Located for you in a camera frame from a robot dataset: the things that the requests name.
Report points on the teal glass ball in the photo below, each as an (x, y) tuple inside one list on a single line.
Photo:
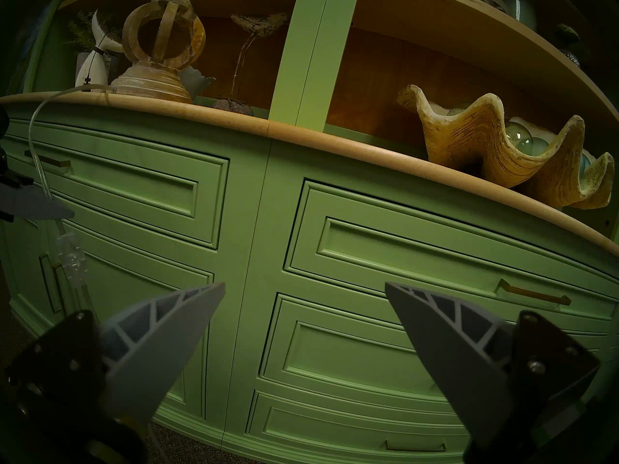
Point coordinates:
[(585, 164), (539, 148)]

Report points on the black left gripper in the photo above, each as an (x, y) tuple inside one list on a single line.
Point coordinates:
[(6, 170)]

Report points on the tall green ceramic vase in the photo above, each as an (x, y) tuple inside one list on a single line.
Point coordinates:
[(520, 8)]

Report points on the rosemary plant in white pot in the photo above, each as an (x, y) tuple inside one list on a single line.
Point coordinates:
[(80, 30)]

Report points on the white whale tail figurine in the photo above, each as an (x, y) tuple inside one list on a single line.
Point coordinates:
[(92, 69)]

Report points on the green wooden shelf cabinet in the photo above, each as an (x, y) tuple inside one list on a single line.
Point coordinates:
[(309, 57)]

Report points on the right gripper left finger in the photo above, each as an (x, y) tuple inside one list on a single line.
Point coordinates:
[(145, 352)]

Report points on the carved wooden table lamp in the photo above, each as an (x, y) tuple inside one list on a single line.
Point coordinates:
[(150, 81)]

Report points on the small plant in glass pot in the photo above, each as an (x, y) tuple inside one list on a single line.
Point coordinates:
[(566, 35)]

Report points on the pale green glass ball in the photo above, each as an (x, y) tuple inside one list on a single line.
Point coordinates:
[(517, 135), (454, 111)]

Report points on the brown shorebird figurine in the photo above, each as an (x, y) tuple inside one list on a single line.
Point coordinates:
[(258, 23)]

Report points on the giant clam shell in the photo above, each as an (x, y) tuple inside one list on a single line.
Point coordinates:
[(464, 139)]

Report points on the shell-shaped bowl with seashells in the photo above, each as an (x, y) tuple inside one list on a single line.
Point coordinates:
[(196, 81)]

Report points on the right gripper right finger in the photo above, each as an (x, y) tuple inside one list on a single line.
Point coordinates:
[(459, 361)]

